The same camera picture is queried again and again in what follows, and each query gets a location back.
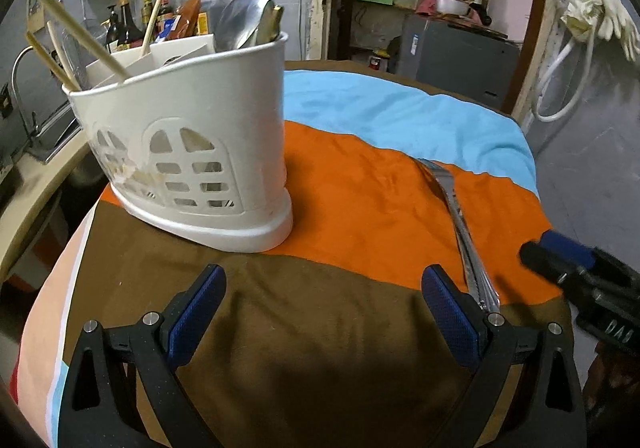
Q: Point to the cream rubber gloves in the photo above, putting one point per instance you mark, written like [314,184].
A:
[602,11]

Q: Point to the row of sauce bottles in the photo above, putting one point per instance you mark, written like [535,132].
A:
[165,18]

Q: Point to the beige counter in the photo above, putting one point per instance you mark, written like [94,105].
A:
[35,208]

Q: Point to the steel sink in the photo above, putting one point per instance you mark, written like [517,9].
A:
[52,133]

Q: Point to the grey cabinet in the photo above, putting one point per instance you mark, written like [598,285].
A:
[455,56]

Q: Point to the steel faucet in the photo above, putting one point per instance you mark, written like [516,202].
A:
[22,93]

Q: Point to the metal spoon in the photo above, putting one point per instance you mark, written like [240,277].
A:
[270,26]
[242,16]

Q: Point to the striped orange blue brown cloth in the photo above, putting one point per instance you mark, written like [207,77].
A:
[350,178]

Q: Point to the metal fork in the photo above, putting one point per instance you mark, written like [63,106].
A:
[462,233]

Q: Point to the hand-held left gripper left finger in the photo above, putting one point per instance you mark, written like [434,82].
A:
[197,313]

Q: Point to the white bowl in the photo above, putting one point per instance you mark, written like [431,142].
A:
[450,4]

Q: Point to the red white bottle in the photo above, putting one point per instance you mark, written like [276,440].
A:
[375,61]

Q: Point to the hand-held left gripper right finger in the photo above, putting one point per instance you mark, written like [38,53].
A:
[450,318]

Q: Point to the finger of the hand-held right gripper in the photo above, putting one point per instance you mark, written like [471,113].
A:
[555,255]

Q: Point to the white plastic utensil holder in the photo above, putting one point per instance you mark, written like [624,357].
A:
[200,138]

